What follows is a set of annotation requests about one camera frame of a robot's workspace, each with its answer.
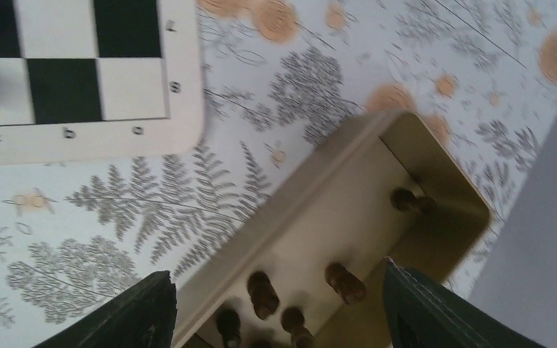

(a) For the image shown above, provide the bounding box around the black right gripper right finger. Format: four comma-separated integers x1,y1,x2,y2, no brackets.
383,259,541,348

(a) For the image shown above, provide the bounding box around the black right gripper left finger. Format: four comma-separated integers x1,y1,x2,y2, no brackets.
37,270,177,347

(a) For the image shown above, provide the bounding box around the dark chess piece in tin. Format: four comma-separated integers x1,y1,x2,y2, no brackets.
247,271,280,320
281,307,314,348
390,188,437,215
324,262,367,305

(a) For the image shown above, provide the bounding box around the gold tin right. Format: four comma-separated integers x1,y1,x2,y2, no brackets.
173,111,492,347

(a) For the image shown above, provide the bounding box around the black and white chessboard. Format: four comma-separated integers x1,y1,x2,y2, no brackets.
0,1,206,165

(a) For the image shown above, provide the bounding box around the floral patterned table mat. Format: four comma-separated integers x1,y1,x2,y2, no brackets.
0,1,557,347

